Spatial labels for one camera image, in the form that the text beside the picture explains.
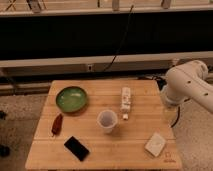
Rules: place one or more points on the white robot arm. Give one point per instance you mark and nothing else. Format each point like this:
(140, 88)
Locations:
(188, 80)

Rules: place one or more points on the green ceramic bowl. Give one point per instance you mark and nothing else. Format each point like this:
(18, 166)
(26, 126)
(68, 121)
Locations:
(71, 99)

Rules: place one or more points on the white tube bottle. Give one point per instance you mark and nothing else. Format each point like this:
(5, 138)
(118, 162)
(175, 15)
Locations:
(125, 102)

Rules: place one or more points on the red chili pepper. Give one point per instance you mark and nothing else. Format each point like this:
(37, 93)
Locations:
(57, 124)

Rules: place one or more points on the black smartphone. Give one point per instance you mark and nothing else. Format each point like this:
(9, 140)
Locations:
(79, 150)

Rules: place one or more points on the white sponge block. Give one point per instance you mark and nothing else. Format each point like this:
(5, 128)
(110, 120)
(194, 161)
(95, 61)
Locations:
(155, 144)

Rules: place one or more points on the wall power outlet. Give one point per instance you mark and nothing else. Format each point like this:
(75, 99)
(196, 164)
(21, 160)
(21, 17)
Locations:
(90, 68)

